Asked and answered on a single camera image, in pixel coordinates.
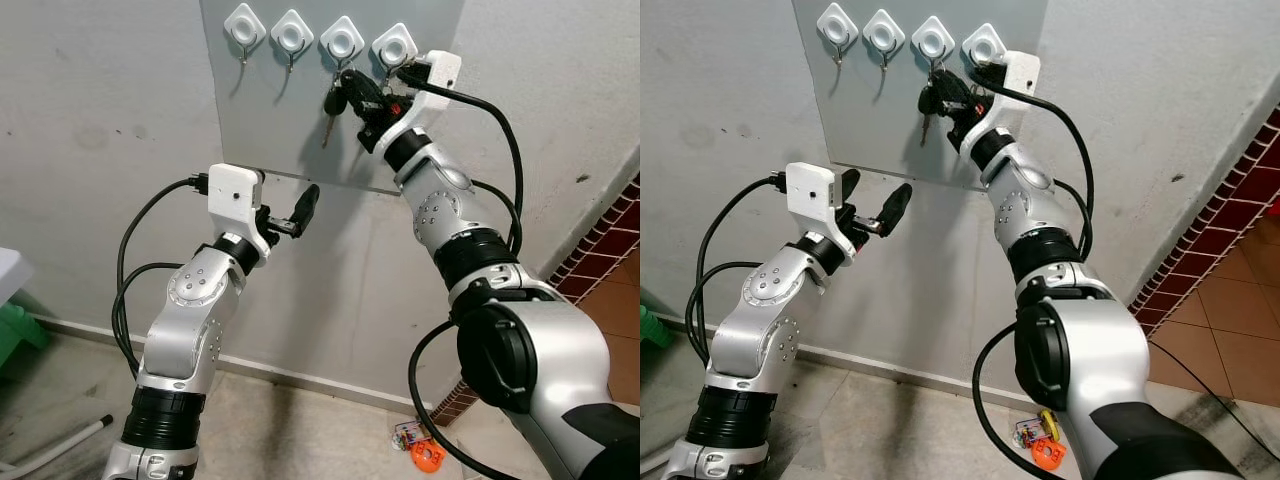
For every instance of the bunch of keys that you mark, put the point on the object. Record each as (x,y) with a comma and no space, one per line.
(333,102)
(927,101)

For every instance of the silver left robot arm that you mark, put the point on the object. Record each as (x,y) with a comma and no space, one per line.
(190,330)
(760,330)

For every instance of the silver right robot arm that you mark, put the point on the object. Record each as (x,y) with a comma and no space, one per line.
(540,360)
(1090,370)

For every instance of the green plastic stool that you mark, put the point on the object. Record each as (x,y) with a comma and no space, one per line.
(650,326)
(15,330)

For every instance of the small colourful packet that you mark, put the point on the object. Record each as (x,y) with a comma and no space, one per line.
(408,432)
(1027,431)

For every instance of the orange plastic toy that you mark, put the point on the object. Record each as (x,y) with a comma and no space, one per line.
(428,456)
(1048,453)

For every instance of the white metal tube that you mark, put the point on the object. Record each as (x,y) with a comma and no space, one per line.
(60,446)

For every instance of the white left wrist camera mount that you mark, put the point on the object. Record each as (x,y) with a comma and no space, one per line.
(808,185)
(232,190)

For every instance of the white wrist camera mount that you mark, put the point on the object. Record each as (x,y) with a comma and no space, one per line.
(1020,72)
(232,190)
(808,185)
(440,70)

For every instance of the white adhesive wall hook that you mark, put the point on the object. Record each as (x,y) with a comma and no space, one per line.
(342,40)
(292,33)
(984,44)
(394,46)
(837,24)
(884,30)
(933,37)
(245,27)

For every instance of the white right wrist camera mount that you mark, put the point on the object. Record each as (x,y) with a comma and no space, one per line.
(1020,72)
(440,70)

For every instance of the grey wall hook panel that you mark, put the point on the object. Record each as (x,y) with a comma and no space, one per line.
(270,120)
(870,120)

